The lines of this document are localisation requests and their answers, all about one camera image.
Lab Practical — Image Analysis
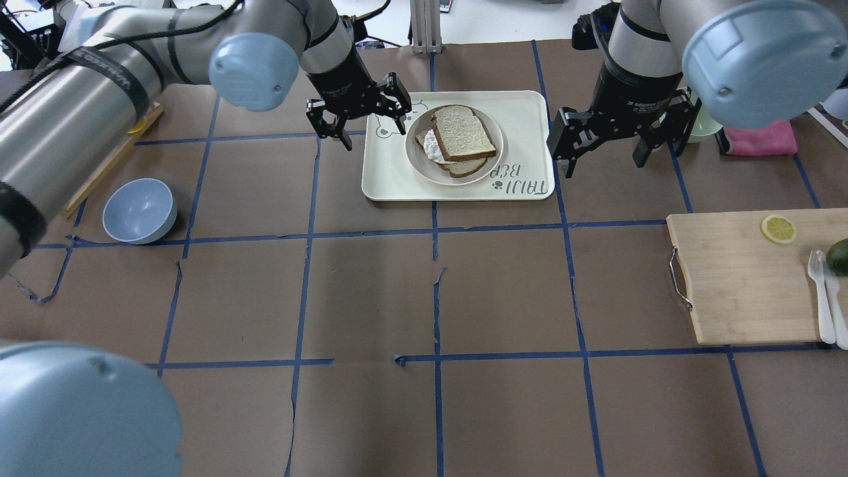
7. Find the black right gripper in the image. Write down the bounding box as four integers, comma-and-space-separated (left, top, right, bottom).
547, 64, 702, 179

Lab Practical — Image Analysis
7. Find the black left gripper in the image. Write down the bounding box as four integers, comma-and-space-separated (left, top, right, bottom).
305, 50, 412, 151

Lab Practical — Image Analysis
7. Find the cream round plate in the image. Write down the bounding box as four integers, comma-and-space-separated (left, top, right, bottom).
405, 105, 507, 186

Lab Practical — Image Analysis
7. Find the white bread slice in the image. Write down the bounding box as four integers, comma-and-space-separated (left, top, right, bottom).
431, 105, 497, 161

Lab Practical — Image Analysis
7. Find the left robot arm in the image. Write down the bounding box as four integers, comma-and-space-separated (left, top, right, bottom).
2, 1, 411, 476

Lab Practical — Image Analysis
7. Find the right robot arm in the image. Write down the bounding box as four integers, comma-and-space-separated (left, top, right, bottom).
547, 1, 847, 178

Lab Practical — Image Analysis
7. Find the bread slice under egg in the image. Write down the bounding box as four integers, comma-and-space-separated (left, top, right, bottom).
415, 133, 489, 178

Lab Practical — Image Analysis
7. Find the fried egg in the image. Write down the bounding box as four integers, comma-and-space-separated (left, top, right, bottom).
416, 128, 455, 165

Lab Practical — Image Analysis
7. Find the green bowl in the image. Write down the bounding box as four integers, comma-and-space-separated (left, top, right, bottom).
687, 105, 723, 144

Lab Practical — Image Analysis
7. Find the pink cloth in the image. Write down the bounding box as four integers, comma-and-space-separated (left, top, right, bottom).
715, 120, 798, 157

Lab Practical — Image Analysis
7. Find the lemon slice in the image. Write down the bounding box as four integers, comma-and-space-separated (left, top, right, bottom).
760, 214, 798, 245

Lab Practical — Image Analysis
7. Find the wooden cutting board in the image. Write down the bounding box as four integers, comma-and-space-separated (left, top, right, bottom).
666, 208, 847, 345

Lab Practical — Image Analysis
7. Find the wooden dish rack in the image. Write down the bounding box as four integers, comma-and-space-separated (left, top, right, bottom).
60, 102, 164, 219

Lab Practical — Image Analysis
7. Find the yellow cup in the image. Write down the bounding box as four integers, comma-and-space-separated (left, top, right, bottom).
127, 117, 148, 135

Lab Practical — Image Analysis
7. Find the white plastic fork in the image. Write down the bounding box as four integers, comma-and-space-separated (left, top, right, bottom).
808, 250, 836, 345

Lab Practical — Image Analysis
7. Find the light blue bowl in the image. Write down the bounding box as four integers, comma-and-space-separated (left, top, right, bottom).
102, 178, 178, 244

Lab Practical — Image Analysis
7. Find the avocado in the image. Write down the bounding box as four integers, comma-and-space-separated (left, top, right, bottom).
825, 238, 848, 276

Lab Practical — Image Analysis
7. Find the white plastic knife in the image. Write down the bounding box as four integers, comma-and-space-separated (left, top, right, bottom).
817, 250, 847, 350

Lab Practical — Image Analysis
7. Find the aluminium frame post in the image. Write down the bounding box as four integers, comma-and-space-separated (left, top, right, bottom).
409, 0, 443, 54

